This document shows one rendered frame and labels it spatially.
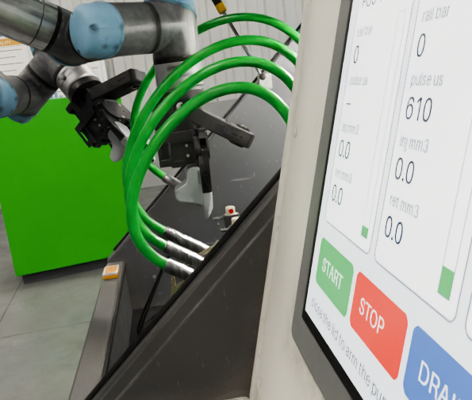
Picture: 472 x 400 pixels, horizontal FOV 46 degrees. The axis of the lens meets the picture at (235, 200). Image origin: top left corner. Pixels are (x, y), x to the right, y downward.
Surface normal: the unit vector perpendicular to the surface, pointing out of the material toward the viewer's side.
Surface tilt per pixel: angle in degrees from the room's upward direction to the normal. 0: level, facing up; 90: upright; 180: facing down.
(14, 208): 90
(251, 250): 90
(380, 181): 76
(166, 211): 90
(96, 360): 0
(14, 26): 130
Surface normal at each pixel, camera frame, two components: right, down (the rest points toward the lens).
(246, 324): 0.14, 0.20
